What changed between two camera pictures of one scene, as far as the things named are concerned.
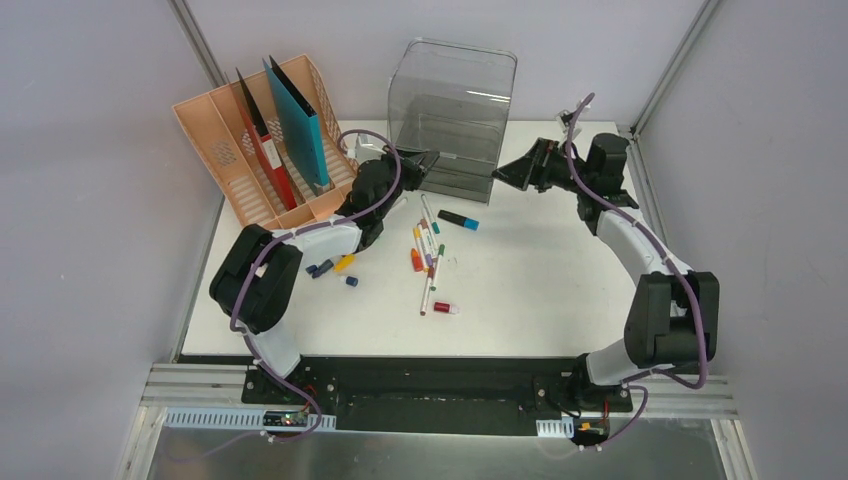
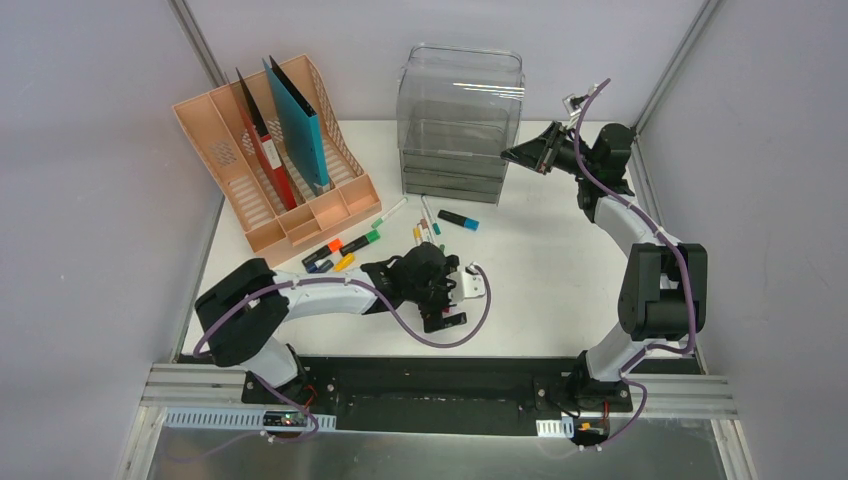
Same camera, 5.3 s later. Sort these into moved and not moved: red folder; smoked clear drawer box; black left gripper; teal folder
Moved: black left gripper
Not moved: teal folder; red folder; smoked clear drawer box
